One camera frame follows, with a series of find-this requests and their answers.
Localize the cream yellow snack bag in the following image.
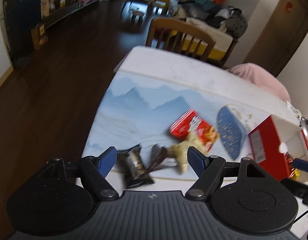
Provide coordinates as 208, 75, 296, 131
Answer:
168, 131, 204, 174

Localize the black gold snack packet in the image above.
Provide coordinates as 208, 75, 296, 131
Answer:
117, 144, 155, 189

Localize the red lion chips bag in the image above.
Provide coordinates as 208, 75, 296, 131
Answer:
169, 108, 219, 155

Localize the dark brown snack packet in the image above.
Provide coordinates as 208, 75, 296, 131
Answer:
147, 144, 178, 173

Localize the copper foil snack bag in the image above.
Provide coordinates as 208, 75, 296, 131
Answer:
285, 152, 300, 181

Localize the red cardboard box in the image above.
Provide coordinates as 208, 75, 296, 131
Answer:
248, 115, 308, 183

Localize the silver desk lamp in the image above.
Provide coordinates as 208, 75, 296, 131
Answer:
299, 116, 308, 142

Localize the pink padded chair cover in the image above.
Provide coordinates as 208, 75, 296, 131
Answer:
227, 63, 291, 102

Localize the brown paper gift bag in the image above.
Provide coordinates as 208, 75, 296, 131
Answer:
31, 24, 48, 50

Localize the wooden dining chair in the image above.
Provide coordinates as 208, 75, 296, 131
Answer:
145, 17, 215, 62

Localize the sofa with cream cover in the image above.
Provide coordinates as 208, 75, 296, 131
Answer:
169, 0, 248, 68

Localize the wooden door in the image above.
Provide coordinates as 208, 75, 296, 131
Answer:
243, 0, 308, 77

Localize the dark tv console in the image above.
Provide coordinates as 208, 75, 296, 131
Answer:
3, 0, 99, 68

